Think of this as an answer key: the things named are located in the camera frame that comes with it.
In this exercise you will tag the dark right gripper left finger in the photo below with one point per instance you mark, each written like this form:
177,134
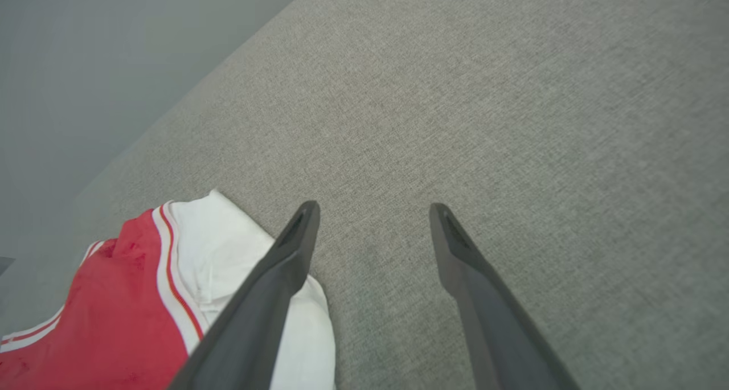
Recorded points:
256,321

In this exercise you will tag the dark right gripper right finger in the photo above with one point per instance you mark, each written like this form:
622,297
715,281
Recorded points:
495,333

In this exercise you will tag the red and white shirt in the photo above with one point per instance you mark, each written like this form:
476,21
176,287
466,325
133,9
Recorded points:
114,310

